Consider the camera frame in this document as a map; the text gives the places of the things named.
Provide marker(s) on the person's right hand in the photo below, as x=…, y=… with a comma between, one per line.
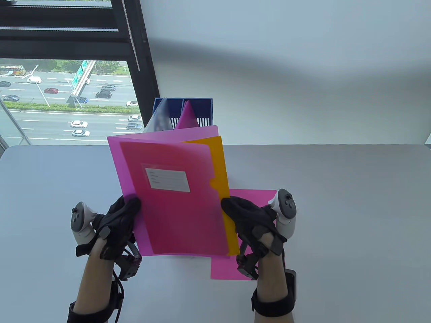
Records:
x=252, y=218

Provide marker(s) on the person's left hand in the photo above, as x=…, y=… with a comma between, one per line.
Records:
x=118, y=222

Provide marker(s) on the pink L-shaped folder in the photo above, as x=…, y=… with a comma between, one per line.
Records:
x=187, y=116
x=175, y=215

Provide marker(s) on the pink cardstock sheet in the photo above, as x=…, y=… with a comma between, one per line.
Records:
x=222, y=269

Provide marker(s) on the orange cardstock sheet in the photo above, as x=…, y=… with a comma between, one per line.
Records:
x=220, y=161

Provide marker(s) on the clear L-shaped folder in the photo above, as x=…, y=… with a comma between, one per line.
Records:
x=160, y=116

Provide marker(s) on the person's left forearm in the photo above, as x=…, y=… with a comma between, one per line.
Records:
x=92, y=282

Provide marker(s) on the black forearm sensor box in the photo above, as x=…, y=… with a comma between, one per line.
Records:
x=290, y=282

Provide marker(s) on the right grey tracking controller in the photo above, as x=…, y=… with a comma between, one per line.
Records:
x=286, y=208

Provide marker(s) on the grey tracking controller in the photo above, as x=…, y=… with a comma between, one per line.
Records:
x=80, y=222
x=286, y=208

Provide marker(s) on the left grey tracking controller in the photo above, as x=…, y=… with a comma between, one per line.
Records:
x=80, y=222

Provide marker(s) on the blue plastic file organizer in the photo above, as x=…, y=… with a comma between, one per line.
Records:
x=202, y=107

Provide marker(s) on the highway sign gantry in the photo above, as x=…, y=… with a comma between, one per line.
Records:
x=80, y=80

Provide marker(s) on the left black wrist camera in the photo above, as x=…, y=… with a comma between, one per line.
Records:
x=129, y=265

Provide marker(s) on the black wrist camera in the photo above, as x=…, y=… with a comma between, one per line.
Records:
x=247, y=267
x=129, y=265

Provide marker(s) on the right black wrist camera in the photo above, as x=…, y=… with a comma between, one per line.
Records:
x=247, y=267

